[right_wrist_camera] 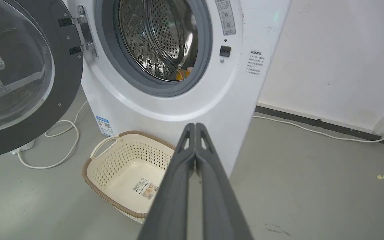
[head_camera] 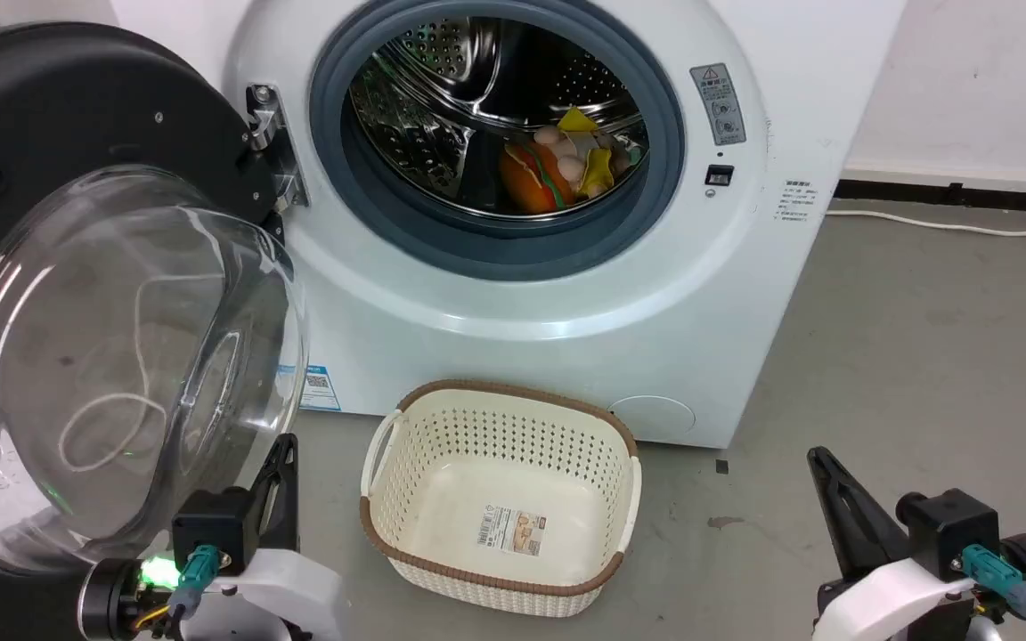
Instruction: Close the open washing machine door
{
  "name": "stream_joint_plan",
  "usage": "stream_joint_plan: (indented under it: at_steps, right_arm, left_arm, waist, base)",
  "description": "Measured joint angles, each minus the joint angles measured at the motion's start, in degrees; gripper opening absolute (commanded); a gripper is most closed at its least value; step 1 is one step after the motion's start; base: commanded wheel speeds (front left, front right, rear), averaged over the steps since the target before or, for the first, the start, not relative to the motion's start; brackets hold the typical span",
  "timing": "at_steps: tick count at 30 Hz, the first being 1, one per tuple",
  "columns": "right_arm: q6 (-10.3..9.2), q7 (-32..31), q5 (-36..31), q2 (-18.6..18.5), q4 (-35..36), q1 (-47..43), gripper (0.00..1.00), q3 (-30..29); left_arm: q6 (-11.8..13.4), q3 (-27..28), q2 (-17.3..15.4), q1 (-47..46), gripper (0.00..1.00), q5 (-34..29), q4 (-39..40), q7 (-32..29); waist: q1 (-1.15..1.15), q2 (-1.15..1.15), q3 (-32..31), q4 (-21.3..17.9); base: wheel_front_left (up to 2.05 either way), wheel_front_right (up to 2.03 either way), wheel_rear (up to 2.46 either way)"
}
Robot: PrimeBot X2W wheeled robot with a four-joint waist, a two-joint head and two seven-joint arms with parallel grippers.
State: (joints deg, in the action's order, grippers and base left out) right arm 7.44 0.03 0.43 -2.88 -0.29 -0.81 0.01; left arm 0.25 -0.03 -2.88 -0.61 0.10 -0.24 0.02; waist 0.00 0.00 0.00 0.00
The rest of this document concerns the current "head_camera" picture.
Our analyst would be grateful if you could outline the stainless steel washer drum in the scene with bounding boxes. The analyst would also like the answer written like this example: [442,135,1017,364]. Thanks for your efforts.
[348,15,653,220]

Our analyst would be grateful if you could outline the black washer door glass bowl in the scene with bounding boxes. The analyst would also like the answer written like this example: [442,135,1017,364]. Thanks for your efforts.
[0,20,312,641]

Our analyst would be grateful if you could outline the metal door hinge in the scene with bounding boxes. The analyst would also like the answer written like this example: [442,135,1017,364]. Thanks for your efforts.
[245,84,311,211]

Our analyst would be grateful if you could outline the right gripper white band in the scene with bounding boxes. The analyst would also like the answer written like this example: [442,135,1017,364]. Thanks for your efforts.
[806,446,1026,641]

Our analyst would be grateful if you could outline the white floor cable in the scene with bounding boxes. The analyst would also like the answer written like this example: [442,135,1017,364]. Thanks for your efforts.
[825,208,1026,239]

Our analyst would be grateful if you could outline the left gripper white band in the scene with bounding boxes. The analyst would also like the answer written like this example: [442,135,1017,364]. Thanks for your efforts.
[77,434,347,641]

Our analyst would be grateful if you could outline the white front-load washing machine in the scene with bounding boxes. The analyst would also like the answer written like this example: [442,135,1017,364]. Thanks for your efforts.
[112,0,910,450]

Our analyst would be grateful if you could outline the grey warning sticker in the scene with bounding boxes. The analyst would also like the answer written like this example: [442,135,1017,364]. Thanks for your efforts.
[689,62,748,148]

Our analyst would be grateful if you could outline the blue QR code sticker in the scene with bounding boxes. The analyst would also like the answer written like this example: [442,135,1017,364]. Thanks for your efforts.
[277,362,343,413]

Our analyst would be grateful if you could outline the teal left connector plug cable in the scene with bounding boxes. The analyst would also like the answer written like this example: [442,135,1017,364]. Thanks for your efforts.
[164,544,223,621]

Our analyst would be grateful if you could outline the teal right connector plug cable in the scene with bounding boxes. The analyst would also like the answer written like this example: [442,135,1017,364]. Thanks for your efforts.
[960,544,1026,641]

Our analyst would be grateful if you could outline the black baseboard strip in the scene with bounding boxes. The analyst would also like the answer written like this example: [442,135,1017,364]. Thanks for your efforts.
[834,178,1026,217]

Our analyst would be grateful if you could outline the thin white looped cord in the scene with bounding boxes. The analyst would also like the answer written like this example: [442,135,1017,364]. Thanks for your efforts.
[57,267,242,475]

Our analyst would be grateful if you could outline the small printed text sticker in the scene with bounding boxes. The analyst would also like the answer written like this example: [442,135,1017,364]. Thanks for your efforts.
[775,178,822,224]

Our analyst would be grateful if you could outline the orange hamburger plush toy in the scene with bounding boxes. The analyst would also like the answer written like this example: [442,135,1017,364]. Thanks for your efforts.
[499,142,577,215]

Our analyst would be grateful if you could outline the white laundry basket brown rim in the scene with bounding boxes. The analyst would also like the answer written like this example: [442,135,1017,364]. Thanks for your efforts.
[358,379,644,621]

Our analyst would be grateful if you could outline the pink doll yellow clothes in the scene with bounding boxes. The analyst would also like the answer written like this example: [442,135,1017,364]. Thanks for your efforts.
[533,107,644,199]

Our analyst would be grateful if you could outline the paper barcode label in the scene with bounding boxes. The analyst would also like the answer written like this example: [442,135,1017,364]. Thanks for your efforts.
[475,503,543,558]

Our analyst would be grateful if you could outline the teal connector plug cable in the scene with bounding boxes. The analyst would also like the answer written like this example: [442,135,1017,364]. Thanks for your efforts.
[164,544,223,621]
[960,544,1026,641]

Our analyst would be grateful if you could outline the round white filter cover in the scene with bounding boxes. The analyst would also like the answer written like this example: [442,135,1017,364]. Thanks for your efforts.
[606,394,697,444]

